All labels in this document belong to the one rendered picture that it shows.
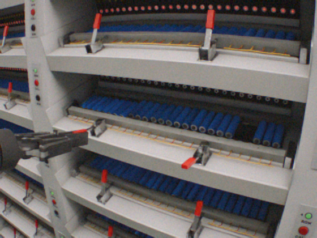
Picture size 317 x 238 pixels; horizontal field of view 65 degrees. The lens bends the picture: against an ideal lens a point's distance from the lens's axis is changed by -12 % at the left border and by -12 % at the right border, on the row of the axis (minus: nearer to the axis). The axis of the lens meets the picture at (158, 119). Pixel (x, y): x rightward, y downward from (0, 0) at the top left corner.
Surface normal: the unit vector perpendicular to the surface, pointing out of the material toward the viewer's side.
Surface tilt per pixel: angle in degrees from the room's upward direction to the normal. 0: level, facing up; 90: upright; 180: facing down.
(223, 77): 108
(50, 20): 90
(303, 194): 90
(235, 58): 17
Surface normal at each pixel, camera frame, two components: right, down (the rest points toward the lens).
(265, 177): -0.14, -0.83
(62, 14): 0.86, 0.17
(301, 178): -0.52, 0.26
